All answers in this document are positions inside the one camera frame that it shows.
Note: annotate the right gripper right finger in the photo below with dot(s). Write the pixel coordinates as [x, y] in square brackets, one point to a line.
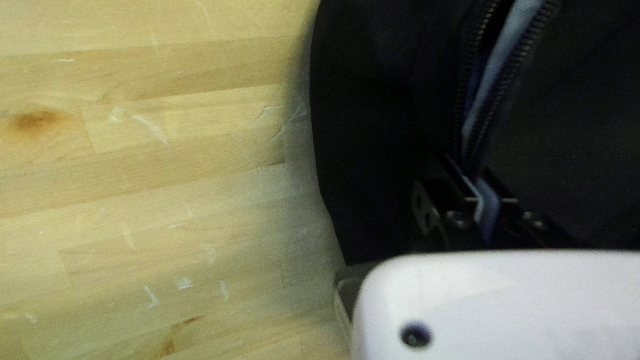
[525, 227]

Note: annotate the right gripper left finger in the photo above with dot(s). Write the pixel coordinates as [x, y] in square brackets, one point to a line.
[450, 220]

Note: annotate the black backpack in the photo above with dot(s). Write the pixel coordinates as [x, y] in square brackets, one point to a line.
[380, 125]

